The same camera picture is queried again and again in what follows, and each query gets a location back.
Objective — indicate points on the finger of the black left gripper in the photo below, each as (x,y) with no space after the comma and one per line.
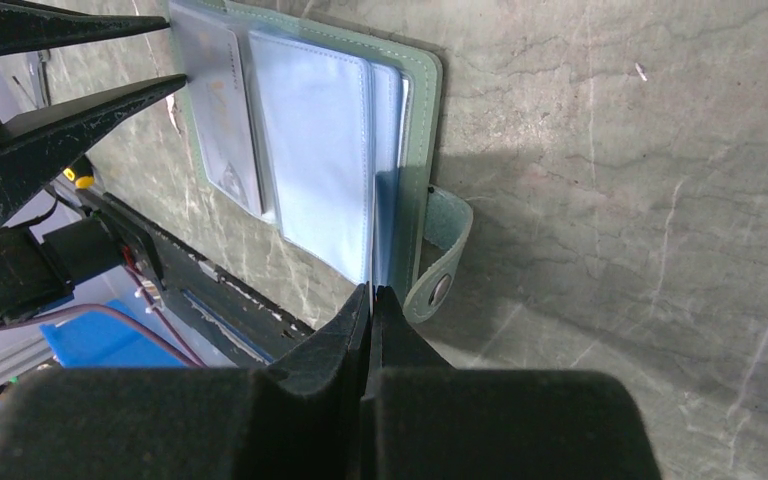
(36,146)
(27,26)

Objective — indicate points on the silver open-end wrench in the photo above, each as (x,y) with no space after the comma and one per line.
(37,63)

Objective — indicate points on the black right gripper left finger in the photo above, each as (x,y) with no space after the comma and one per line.
(297,418)

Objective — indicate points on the black credit card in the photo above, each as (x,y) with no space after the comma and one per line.
(373,262)

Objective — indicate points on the blue plastic bin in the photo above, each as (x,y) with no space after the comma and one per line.
(110,337)

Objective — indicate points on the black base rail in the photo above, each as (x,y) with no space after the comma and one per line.
(241,323)

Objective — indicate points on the yellow black screwdriver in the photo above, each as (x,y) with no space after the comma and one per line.
(81,173)

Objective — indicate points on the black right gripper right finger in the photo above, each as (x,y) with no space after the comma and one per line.
(425,419)

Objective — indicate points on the green card holder wallet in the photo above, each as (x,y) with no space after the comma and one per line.
(330,108)

